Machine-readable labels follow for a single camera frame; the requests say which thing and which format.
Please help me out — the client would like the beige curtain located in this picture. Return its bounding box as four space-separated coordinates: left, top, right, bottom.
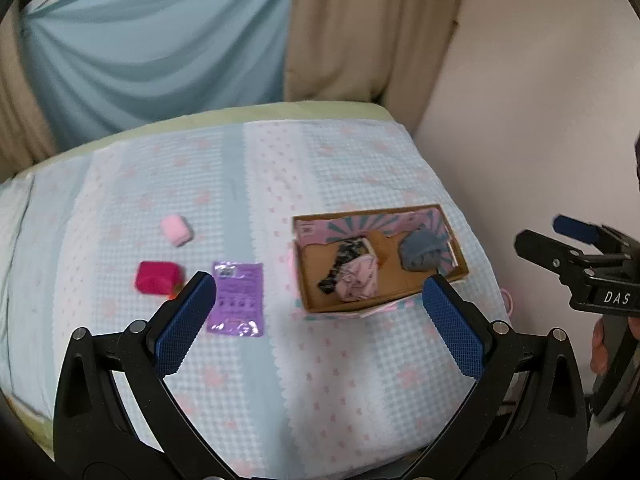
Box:
283 0 462 131

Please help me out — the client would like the dusty pink knitted cloth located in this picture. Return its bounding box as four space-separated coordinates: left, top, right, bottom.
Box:
335 255 378 302

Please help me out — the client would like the grey fluffy soft item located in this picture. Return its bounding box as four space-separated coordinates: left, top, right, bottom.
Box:
398 229 447 272

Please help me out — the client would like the light blue curtain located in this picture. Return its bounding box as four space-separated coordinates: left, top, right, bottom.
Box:
22 0 291 151

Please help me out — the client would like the pink fluffy soft roll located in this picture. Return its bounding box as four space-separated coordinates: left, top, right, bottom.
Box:
160 214 193 247

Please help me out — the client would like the blue checkered bed cover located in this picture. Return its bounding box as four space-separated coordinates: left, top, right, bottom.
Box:
1 120 506 479

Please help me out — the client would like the person's right hand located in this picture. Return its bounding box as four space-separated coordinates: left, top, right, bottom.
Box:
590 318 640 376

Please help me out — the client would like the purple plastic packet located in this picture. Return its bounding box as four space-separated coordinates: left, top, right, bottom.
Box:
206 261 265 338

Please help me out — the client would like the cardboard box with pink lining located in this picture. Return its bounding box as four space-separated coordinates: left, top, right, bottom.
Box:
293 205 469 318

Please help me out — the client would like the magenta soft block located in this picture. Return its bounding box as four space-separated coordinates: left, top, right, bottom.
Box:
134 261 184 296

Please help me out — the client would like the black patterned cloth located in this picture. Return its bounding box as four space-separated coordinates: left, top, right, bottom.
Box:
317 237 373 295

